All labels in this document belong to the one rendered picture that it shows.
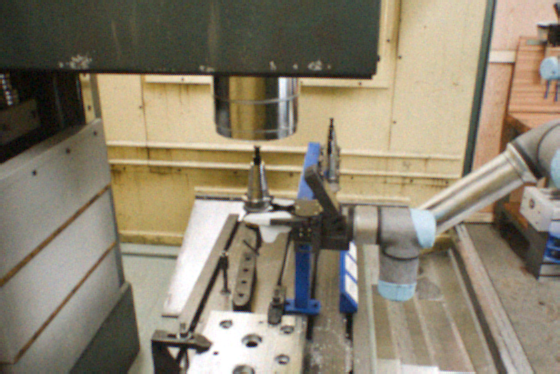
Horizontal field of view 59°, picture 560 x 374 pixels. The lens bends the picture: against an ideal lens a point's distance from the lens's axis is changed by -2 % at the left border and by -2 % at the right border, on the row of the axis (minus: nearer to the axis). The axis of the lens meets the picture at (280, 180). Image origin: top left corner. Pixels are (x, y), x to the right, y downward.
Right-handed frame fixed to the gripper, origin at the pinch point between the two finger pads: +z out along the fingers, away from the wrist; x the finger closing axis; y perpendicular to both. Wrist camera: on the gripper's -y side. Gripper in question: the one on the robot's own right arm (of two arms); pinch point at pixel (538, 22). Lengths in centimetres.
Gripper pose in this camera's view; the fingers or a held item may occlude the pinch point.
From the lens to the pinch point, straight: 219.7
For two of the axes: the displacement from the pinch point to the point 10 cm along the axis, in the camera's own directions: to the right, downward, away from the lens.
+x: 9.7, -2.1, 1.5
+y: 1.3, 9.1, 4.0
